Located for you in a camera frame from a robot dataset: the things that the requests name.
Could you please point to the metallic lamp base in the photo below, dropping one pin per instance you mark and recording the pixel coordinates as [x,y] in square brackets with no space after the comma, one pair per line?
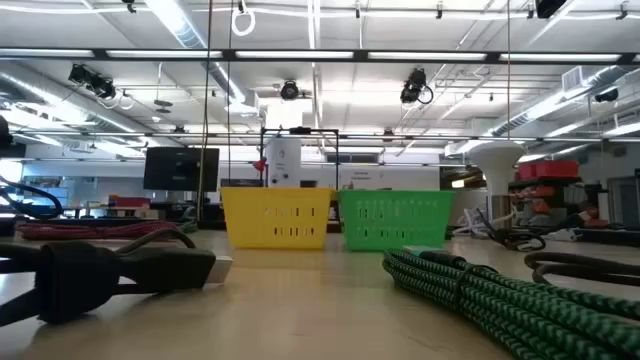
[497,160]

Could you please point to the black storage shelf rack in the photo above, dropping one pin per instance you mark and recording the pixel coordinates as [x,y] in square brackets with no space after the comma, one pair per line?
[545,182]

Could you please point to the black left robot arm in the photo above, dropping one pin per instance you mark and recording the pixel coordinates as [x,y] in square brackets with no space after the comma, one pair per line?
[4,130]

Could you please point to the green plastic slotted basket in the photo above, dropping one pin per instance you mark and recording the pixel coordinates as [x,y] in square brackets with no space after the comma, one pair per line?
[400,196]

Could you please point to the red storage bins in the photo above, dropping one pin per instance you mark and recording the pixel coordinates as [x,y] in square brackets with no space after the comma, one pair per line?
[550,170]

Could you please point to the black tubular frame stand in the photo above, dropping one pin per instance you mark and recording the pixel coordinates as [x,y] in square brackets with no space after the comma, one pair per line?
[300,131]

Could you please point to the grey metal cabinet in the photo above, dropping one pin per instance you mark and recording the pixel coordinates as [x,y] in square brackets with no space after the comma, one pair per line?
[625,200]

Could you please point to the black ceiling-mounted camera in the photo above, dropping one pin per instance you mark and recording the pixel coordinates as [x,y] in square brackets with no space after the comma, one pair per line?
[414,85]
[606,95]
[289,91]
[92,82]

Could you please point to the yellow plastic slotted basket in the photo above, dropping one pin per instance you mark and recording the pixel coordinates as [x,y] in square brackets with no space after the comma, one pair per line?
[250,220]

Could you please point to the small red lamp head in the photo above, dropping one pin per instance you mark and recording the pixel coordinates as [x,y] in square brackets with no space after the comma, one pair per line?
[260,165]

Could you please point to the white cylindrical tank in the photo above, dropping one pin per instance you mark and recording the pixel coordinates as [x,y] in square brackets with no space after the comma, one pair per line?
[282,160]

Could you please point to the red flat box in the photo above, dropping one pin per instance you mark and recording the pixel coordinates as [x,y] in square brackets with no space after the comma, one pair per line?
[130,202]

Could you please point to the silver ceiling air duct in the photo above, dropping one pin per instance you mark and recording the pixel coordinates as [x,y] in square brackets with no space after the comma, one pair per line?
[600,77]
[185,30]
[30,90]

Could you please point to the black computer monitor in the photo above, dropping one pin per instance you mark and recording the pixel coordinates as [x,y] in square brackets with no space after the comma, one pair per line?
[180,170]

